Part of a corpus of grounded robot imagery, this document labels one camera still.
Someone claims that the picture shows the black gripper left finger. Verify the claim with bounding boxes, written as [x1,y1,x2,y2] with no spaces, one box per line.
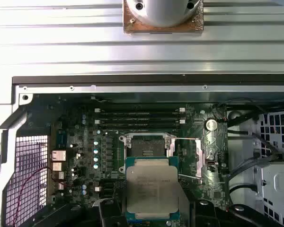
[18,188,127,227]

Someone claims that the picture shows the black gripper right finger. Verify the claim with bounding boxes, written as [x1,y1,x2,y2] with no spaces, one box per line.
[179,186,284,227]

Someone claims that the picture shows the CPU with silver top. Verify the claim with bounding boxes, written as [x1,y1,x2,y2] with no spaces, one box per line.
[124,156,180,225]

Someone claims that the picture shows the metal socket cover frame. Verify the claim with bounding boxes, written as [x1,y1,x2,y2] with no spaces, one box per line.
[167,136,205,180]

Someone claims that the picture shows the black RAM slot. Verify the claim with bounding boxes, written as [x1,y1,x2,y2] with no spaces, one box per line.
[100,124,180,131]
[94,119,186,125]
[100,113,180,119]
[94,107,186,114]

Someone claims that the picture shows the green motherboard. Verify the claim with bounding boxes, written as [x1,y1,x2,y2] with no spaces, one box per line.
[49,94,230,213]

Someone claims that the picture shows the silver metal drive cage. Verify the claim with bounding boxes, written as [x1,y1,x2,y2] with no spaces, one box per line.
[254,106,284,227]

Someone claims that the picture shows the silver coin battery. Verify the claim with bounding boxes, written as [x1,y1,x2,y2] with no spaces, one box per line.
[204,118,218,132]

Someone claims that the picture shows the black open PC case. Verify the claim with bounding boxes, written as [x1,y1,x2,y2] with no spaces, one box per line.
[0,75,284,227]

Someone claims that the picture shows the red black fan wire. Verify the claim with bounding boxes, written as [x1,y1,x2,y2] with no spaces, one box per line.
[13,166,54,226]

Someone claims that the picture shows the black cable with plug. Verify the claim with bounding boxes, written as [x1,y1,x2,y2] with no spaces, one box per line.
[227,129,284,161]

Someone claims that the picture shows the brown square base plate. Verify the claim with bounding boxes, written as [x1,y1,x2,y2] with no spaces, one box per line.
[123,0,205,35]

